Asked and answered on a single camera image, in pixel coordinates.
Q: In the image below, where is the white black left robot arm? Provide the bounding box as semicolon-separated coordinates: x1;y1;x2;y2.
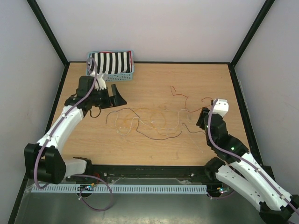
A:
24;72;127;188

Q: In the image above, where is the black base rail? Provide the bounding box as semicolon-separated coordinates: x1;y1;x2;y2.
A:
65;164;273;185

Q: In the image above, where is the yellow wire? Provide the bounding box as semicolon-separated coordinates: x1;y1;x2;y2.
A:
116;107;166;131

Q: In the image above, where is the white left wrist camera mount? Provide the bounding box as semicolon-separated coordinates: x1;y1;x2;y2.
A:
90;72;107;91

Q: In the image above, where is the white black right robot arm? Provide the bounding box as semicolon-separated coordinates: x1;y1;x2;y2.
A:
196;107;299;224

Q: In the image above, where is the red wire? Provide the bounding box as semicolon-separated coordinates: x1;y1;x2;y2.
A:
170;85;214;113

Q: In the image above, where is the black white striped cloth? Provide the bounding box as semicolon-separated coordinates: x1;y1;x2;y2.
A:
87;50;134;75

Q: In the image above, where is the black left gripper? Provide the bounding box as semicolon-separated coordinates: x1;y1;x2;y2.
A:
90;84;127;109

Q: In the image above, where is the white wire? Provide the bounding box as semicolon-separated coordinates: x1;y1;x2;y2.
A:
114;108;206;136

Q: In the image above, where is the light blue slotted cable duct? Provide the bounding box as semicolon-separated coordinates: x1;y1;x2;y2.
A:
31;184;206;194

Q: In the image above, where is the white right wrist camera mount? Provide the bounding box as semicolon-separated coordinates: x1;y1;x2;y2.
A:
211;98;229;118

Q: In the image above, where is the dark purple wire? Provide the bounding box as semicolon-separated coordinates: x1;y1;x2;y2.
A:
106;107;208;141

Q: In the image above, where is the light blue plastic basket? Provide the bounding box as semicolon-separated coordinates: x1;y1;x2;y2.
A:
87;50;134;82

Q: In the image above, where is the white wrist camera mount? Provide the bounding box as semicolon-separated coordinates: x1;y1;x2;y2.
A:
90;72;107;91
211;98;229;118

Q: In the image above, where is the orange wire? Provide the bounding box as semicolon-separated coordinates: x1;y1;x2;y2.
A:
121;107;180;137

